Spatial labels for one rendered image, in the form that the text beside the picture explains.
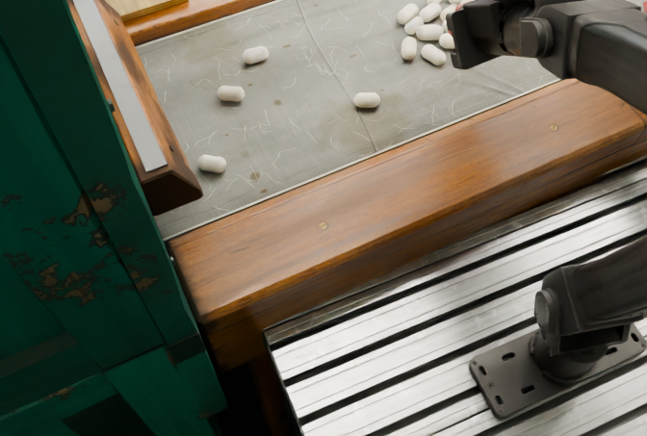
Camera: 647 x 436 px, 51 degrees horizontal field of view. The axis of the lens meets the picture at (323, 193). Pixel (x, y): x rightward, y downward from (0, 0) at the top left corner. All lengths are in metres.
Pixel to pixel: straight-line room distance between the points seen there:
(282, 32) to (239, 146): 0.20
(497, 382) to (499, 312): 0.09
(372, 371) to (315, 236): 0.17
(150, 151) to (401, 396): 0.38
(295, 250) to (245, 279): 0.06
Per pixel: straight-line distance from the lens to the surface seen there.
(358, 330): 0.80
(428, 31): 0.95
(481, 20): 0.76
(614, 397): 0.84
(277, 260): 0.73
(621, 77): 0.58
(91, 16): 0.85
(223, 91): 0.88
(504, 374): 0.80
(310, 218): 0.75
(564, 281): 0.69
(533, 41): 0.65
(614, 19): 0.61
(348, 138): 0.85
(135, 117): 0.73
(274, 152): 0.83
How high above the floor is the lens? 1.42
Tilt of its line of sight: 58 degrees down
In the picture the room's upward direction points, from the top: 1 degrees clockwise
